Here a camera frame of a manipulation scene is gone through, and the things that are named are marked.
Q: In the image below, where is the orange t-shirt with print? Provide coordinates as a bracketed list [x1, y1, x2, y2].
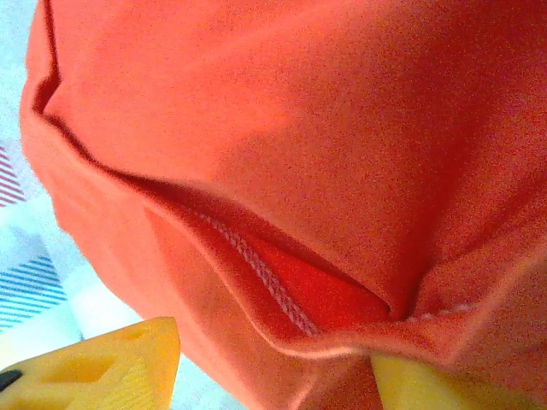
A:
[19, 0, 547, 410]

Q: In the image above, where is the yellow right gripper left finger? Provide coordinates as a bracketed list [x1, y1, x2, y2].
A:
[0, 316, 183, 410]

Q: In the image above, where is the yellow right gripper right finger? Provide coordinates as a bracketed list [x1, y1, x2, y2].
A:
[369, 353, 529, 410]

